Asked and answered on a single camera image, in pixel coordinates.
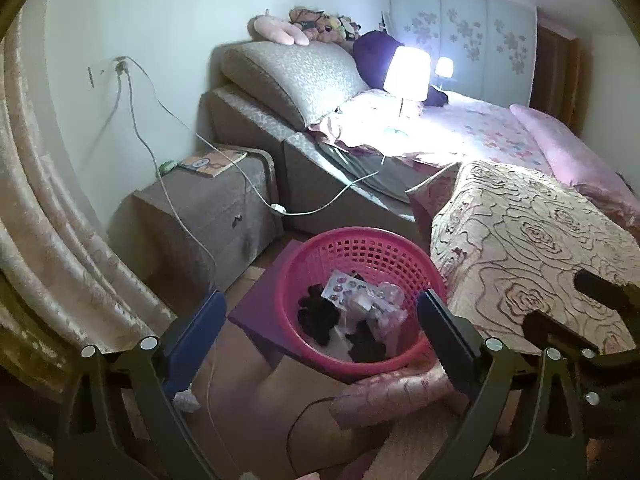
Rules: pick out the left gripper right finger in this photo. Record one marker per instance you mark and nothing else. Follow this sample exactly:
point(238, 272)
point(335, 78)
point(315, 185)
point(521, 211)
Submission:
point(547, 437)

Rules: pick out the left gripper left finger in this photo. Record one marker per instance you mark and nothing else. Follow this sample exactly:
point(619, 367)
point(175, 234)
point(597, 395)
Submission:
point(95, 439)

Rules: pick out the clear plastic wrapper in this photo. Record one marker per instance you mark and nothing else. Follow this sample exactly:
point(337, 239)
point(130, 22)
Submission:
point(371, 307)

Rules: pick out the black trash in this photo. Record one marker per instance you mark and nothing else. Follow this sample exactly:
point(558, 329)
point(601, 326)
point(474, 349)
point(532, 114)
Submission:
point(317, 315)

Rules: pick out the pink plastic trash basket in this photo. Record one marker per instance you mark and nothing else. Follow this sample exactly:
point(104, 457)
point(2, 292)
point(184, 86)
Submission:
point(391, 265)

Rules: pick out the beige curtain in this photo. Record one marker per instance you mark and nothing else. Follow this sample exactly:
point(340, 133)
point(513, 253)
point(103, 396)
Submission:
point(62, 286)

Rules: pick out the rose patterned bedspread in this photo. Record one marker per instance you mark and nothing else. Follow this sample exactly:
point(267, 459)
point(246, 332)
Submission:
point(508, 240)

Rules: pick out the purple floor mat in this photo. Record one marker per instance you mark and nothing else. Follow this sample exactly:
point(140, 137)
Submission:
point(256, 314)

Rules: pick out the brown bedside cabinet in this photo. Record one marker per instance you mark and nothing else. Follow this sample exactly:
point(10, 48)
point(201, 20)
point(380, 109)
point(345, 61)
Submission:
point(203, 231)

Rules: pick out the pink folded quilt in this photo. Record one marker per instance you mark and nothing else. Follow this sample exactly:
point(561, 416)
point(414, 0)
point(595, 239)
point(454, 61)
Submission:
point(578, 167)

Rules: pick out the crumpled silver white packaging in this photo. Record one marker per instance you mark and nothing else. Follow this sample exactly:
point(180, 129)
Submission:
point(340, 285)

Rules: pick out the book on cabinet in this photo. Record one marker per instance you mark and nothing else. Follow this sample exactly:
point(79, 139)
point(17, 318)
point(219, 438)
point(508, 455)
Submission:
point(212, 163)

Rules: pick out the floral pink bed sheet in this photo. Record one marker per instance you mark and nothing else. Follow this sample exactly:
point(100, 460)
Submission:
point(429, 137)

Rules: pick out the floral sliding wardrobe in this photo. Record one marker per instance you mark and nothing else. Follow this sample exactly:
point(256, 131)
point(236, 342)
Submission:
point(491, 44)

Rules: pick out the lit white table lamp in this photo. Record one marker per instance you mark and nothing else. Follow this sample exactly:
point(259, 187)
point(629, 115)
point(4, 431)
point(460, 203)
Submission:
point(408, 77)

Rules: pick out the grey bed headboard cushion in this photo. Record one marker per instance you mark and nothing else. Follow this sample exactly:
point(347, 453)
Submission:
point(299, 84)

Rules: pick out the dark purple clothing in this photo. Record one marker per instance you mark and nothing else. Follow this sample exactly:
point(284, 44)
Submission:
point(373, 52)

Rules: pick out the brown plush toys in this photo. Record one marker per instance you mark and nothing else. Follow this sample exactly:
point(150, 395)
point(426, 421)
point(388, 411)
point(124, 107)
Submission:
point(324, 27)

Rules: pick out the wall socket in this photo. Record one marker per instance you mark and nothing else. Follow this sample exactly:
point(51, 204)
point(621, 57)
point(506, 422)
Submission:
point(102, 72)

